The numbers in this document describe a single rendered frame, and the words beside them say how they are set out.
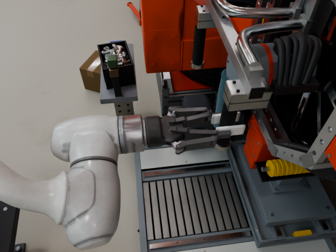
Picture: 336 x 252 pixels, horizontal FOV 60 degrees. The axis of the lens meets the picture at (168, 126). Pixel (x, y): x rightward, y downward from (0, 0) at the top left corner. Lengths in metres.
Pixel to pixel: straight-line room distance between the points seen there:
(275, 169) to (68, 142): 0.68
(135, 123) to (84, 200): 0.20
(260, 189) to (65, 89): 1.45
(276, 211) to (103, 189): 0.88
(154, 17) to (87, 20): 1.75
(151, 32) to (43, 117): 1.05
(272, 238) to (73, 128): 0.96
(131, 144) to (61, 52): 1.93
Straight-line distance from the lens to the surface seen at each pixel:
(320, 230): 1.43
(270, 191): 1.36
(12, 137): 1.98
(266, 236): 1.36
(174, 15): 1.20
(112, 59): 1.21
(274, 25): 0.75
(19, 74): 2.42
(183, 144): 0.66
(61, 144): 0.67
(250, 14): 0.79
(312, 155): 0.80
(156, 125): 0.66
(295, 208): 1.36
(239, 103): 0.64
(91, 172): 0.60
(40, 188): 0.60
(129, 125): 0.65
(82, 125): 0.66
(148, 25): 1.21
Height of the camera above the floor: 1.36
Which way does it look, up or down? 49 degrees down
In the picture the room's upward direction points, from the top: straight up
